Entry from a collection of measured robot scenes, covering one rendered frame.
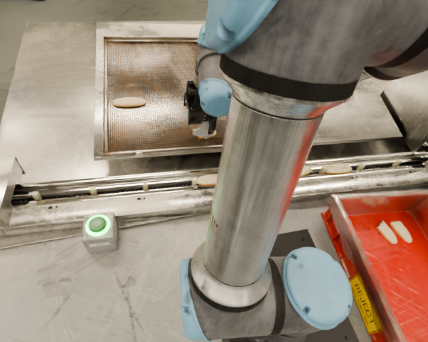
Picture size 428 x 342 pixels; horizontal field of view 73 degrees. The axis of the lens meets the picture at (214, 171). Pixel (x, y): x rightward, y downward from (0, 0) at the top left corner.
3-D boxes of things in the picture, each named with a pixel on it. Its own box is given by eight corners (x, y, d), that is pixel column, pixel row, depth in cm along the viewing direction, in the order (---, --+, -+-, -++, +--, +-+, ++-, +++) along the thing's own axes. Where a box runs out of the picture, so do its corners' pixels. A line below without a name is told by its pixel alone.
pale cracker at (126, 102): (113, 107, 92) (112, 105, 91) (113, 98, 93) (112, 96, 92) (145, 106, 94) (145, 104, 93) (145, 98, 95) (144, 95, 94)
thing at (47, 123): (66, 325, 133) (-33, 254, 69) (73, 142, 200) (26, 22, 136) (386, 247, 176) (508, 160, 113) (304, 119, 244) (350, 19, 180)
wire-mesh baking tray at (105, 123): (103, 157, 83) (102, 154, 82) (104, 39, 106) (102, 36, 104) (267, 145, 94) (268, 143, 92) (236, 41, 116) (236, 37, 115)
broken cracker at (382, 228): (370, 221, 87) (372, 220, 86) (379, 218, 88) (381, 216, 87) (395, 251, 82) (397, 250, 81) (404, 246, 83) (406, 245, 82)
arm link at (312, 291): (329, 335, 51) (377, 323, 40) (256, 341, 48) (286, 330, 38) (311, 267, 58) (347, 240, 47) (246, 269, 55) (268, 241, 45)
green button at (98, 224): (89, 235, 68) (87, 232, 67) (90, 220, 70) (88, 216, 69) (107, 233, 69) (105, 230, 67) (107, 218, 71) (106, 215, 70)
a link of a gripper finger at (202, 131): (190, 140, 90) (191, 117, 82) (208, 137, 91) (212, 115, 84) (192, 147, 88) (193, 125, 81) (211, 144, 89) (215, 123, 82)
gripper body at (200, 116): (183, 106, 84) (185, 74, 73) (211, 103, 86) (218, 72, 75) (188, 127, 80) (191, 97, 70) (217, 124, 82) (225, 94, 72)
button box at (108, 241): (89, 260, 75) (78, 241, 66) (90, 232, 79) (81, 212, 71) (122, 256, 76) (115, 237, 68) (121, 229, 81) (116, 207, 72)
